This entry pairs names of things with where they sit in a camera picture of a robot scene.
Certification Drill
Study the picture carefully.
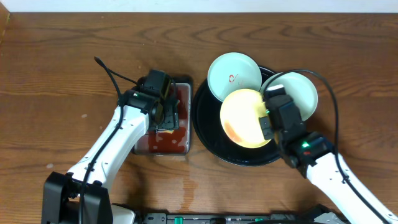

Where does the mint plate with zigzag stain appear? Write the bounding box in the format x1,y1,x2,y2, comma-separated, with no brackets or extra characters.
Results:
260,72,318,121

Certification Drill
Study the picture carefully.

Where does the round black tray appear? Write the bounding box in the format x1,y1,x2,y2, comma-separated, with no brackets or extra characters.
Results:
191,80,280,166

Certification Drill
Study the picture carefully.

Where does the green and yellow sponge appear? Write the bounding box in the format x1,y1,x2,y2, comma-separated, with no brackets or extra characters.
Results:
155,130,174,134

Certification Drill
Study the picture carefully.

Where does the yellow plate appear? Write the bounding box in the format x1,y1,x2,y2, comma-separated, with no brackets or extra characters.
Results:
220,89,271,149

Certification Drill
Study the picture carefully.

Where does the rectangular tray with red water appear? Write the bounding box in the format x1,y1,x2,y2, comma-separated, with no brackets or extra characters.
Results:
132,75,193,155

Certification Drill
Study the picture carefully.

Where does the mint plate with loop stain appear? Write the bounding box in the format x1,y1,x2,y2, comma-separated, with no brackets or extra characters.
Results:
207,52,262,101

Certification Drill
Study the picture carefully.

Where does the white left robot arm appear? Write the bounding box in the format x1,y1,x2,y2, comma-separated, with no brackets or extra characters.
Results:
41,90,178,223

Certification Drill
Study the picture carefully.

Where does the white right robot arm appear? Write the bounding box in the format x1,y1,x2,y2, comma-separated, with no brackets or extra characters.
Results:
260,94,397,223

